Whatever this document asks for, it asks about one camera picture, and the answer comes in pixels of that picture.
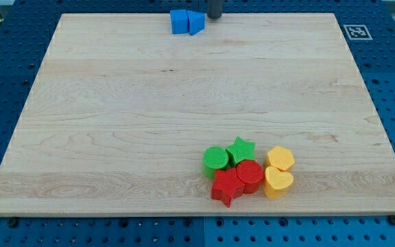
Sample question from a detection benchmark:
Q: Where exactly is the blue triangle block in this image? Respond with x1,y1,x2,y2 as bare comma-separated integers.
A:
187,10,205,36

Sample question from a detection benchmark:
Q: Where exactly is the green cylinder block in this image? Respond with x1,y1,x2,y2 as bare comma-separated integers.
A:
203,146,229,179

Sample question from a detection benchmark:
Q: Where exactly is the green star block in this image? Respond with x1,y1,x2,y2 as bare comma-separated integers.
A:
226,137,256,167

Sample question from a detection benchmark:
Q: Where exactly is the red star block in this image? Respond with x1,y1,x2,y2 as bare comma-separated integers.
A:
211,168,245,208

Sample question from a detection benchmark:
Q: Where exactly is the red cylinder block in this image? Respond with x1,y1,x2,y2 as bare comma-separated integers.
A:
236,160,264,194

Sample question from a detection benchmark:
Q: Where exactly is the wooden board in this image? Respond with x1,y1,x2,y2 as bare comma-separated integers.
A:
0,13,395,217

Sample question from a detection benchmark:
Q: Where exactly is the yellow hexagon block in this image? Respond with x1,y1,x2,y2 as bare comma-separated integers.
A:
263,146,296,172

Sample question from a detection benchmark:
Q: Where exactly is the yellow heart block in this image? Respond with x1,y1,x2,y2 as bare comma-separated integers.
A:
263,166,294,199

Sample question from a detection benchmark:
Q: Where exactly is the blue cube block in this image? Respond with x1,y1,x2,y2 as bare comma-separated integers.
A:
170,10,189,34

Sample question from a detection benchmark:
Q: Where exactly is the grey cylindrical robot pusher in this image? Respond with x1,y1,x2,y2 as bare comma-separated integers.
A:
207,0,224,20

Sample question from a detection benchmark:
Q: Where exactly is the white fiducial marker tag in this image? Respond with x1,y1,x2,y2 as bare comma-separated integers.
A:
344,24,372,40

